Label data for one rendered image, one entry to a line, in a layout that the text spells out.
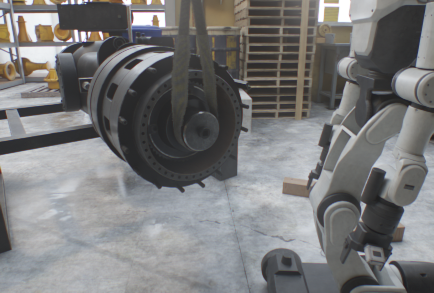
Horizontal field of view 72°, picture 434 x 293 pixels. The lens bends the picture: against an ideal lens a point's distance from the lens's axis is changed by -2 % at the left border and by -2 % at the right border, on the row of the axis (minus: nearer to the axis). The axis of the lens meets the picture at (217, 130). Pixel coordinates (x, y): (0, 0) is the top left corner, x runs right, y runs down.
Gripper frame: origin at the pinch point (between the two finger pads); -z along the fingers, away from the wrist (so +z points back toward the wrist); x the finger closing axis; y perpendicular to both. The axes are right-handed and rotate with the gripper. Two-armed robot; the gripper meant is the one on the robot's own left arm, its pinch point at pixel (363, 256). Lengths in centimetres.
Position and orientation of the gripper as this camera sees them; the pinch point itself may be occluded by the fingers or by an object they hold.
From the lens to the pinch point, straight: 100.6
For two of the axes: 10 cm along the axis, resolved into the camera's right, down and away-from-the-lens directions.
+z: 2.0, -9.4, -2.9
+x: -9.8, -2.1, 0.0
